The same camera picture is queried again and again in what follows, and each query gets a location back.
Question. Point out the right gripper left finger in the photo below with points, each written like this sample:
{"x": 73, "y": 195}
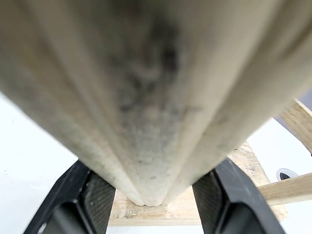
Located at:
{"x": 73, "y": 207}

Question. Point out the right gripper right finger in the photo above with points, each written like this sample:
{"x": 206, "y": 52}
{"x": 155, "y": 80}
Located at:
{"x": 226, "y": 207}

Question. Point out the wooden cross bar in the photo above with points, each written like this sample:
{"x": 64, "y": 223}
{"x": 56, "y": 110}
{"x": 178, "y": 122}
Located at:
{"x": 287, "y": 187}

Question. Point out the wooden leg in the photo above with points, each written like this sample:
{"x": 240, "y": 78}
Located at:
{"x": 298, "y": 119}

